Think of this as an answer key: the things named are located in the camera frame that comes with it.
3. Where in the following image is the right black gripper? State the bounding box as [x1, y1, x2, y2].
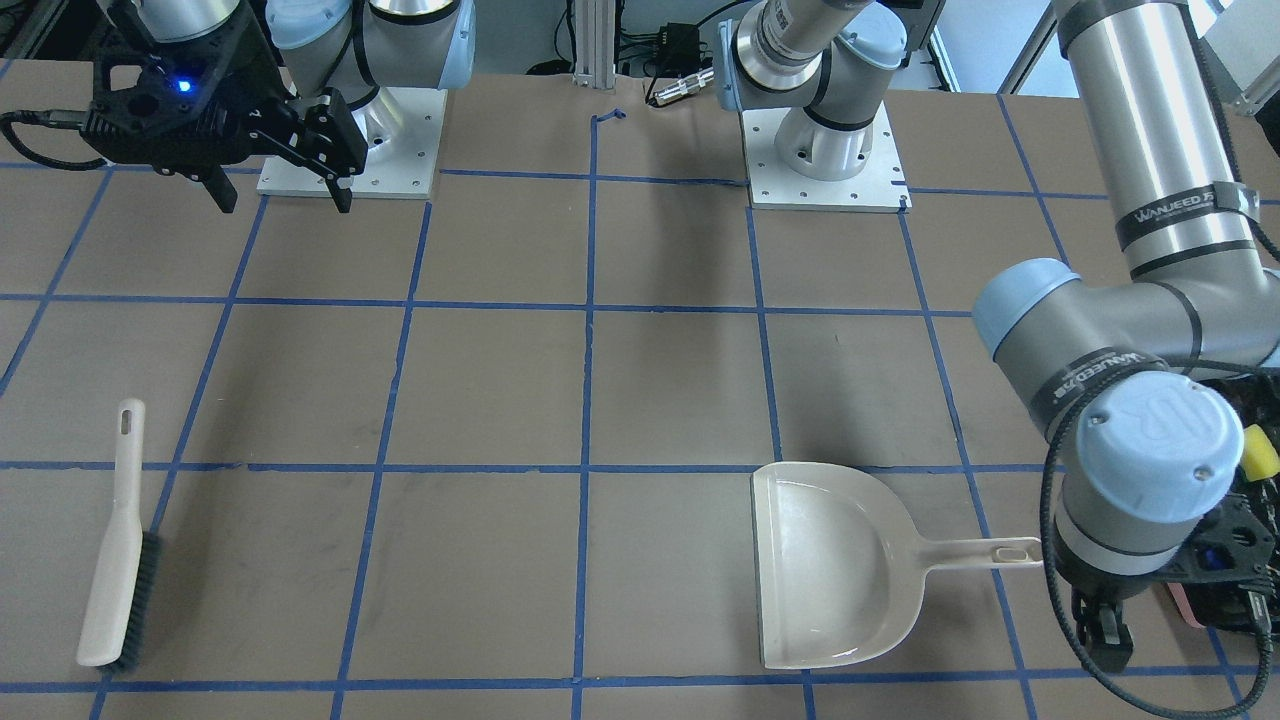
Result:
[79, 26, 369, 214]

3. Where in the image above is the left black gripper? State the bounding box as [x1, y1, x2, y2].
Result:
[1060, 560, 1190, 673]

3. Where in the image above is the yellow green sponge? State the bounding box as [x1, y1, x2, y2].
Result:
[1239, 424, 1280, 483]

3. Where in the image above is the beige plastic dustpan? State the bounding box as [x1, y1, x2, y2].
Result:
[751, 461, 1043, 670]

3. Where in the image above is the white hand brush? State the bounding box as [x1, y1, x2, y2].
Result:
[76, 398, 161, 674]

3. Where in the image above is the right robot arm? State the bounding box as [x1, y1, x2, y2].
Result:
[77, 1, 476, 213]

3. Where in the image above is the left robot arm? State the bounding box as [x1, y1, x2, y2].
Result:
[751, 1, 1277, 673]

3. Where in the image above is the bin with black bag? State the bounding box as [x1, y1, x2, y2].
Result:
[1167, 375, 1279, 634]

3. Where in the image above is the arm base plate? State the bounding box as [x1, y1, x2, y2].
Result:
[739, 105, 913, 213]
[256, 86, 449, 201]

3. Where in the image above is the aluminium frame post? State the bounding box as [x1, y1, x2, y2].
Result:
[568, 0, 620, 94]

